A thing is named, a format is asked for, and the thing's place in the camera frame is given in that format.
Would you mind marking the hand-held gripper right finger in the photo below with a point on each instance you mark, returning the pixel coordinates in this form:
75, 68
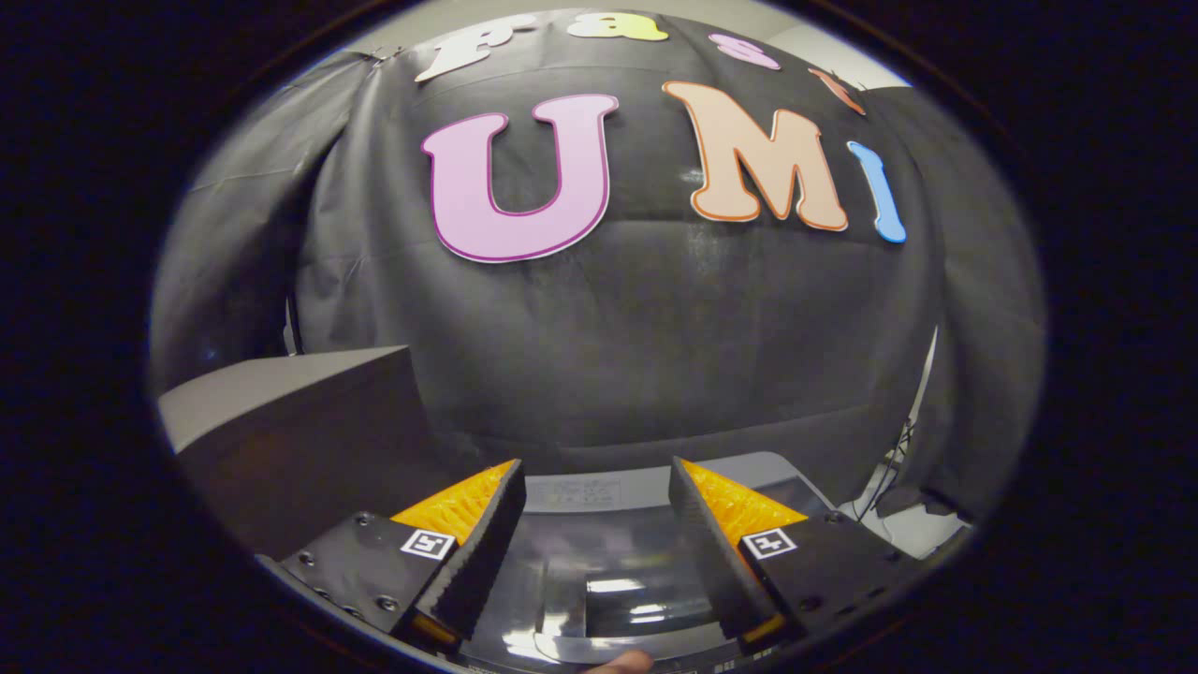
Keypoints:
709, 552

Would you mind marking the grey and black cabinet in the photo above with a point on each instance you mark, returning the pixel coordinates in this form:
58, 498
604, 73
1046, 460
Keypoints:
281, 440

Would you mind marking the black backdrop cloth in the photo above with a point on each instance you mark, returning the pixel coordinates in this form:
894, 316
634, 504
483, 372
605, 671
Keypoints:
608, 328

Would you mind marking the grey washing machine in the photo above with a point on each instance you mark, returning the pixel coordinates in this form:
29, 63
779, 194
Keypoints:
580, 491

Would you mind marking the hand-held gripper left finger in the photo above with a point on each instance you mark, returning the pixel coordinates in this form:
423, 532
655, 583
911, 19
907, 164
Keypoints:
482, 552

